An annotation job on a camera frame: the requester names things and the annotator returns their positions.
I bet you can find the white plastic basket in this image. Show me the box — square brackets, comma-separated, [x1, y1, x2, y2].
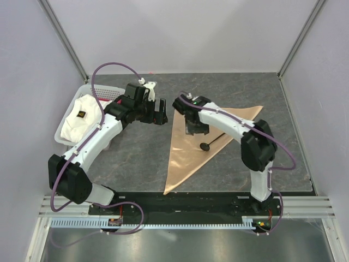
[55, 84, 125, 147]

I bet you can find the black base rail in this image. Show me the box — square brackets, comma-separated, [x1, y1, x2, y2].
[88, 192, 281, 225]

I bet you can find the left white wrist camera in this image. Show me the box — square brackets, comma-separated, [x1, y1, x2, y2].
[138, 78, 157, 102]

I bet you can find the white cloth with logo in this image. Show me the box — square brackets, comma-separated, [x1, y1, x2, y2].
[60, 94, 101, 143]

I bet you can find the right aluminium frame post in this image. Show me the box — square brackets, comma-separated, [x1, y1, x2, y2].
[277, 0, 327, 80]

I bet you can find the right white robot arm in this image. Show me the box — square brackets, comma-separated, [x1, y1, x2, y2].
[172, 94, 277, 215]

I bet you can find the pink cloth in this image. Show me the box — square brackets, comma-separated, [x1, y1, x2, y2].
[99, 98, 121, 108]

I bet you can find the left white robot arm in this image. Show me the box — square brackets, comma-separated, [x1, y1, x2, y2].
[48, 82, 168, 215]

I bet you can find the black spoon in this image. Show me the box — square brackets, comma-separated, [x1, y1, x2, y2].
[200, 133, 225, 152]

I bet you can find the peach satin napkin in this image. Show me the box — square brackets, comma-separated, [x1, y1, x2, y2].
[163, 105, 264, 195]

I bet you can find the aluminium frame post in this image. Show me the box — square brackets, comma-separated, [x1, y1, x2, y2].
[38, 0, 89, 84]
[277, 0, 327, 80]

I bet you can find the left aluminium frame post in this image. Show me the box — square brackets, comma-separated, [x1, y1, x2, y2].
[38, 0, 89, 84]

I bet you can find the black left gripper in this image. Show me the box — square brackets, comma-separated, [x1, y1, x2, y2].
[135, 97, 167, 126]

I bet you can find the light blue cable duct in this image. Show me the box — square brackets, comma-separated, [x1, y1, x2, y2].
[50, 217, 256, 230]

